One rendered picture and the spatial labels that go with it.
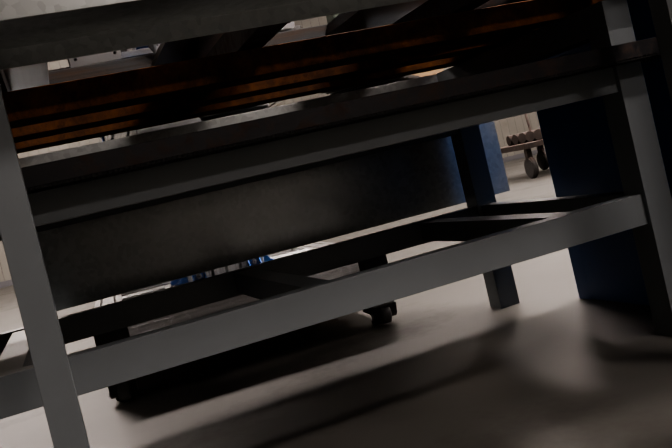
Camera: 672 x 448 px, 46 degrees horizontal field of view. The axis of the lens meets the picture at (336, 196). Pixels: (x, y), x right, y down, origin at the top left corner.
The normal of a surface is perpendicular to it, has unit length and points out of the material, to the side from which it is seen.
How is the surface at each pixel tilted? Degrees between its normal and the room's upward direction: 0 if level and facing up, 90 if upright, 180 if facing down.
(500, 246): 90
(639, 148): 90
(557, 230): 90
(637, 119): 90
